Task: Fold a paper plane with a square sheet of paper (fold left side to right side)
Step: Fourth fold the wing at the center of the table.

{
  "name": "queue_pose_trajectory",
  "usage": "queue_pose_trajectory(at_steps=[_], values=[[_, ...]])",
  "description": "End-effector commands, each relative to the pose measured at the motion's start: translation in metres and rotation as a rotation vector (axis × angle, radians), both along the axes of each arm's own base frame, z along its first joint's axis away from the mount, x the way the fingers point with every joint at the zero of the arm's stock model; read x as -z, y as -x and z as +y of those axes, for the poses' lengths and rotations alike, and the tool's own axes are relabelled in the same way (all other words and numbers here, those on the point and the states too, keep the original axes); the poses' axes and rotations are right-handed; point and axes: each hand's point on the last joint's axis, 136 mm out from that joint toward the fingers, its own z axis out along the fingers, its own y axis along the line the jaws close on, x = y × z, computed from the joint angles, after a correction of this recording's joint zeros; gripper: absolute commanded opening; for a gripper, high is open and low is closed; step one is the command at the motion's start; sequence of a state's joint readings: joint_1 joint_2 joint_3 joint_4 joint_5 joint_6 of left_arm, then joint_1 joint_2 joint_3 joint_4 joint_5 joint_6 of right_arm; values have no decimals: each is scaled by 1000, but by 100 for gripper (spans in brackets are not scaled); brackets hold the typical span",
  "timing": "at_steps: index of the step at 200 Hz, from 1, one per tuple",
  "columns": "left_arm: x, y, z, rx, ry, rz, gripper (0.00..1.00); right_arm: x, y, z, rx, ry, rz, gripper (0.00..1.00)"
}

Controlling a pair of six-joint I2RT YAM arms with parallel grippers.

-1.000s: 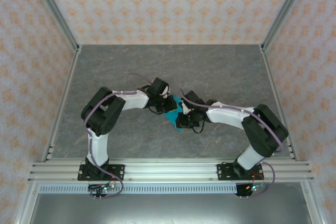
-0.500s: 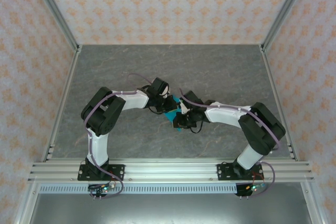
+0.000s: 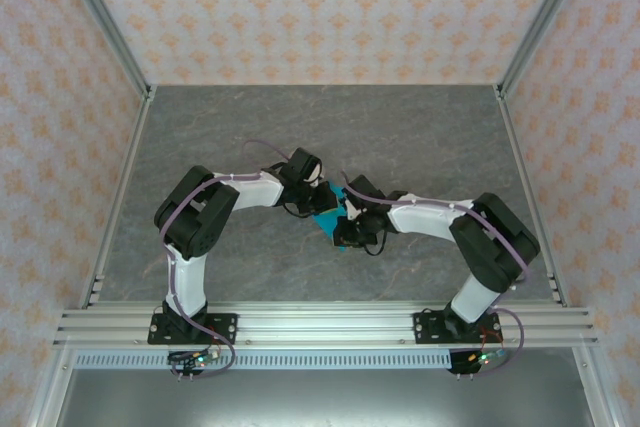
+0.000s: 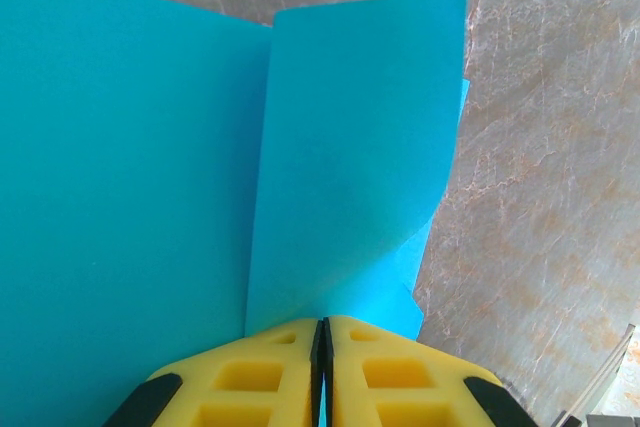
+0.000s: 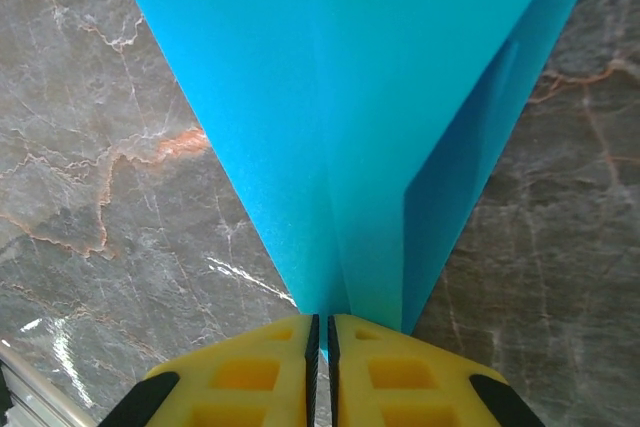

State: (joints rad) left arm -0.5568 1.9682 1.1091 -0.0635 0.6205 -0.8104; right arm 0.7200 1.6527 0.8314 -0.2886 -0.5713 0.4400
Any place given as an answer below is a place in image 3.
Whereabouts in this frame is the blue square paper sheet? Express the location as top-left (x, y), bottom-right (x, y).
top-left (310, 184), bottom-right (369, 254)

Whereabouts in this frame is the grey metal panel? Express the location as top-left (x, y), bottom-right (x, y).
top-left (54, 369), bottom-right (597, 427)

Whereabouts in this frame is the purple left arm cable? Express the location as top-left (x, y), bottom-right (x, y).
top-left (162, 139), bottom-right (292, 382)

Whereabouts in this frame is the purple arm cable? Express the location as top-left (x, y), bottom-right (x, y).
top-left (339, 170), bottom-right (531, 379)
top-left (162, 139), bottom-right (292, 382)

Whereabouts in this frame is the aluminium mounting rail beam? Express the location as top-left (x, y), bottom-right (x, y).
top-left (52, 302), bottom-right (600, 349)

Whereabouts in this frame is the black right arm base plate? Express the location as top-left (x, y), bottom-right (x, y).
top-left (412, 311), bottom-right (504, 347)

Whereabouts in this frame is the grey slotted cable duct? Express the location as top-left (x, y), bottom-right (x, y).
top-left (73, 349), bottom-right (455, 372)

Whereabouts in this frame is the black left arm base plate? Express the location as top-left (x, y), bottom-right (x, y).
top-left (147, 312), bottom-right (239, 346)

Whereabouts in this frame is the aluminium table side rail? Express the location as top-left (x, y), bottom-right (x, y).
top-left (493, 86), bottom-right (570, 309)
top-left (78, 89), bottom-right (155, 309)

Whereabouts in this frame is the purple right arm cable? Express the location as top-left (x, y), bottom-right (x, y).
top-left (339, 170), bottom-right (531, 379)

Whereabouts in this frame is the aluminium frame post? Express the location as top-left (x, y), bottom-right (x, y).
top-left (493, 0), bottom-right (597, 101)
top-left (52, 0), bottom-right (157, 102)
top-left (571, 346), bottom-right (622, 427)
top-left (27, 346), bottom-right (77, 427)

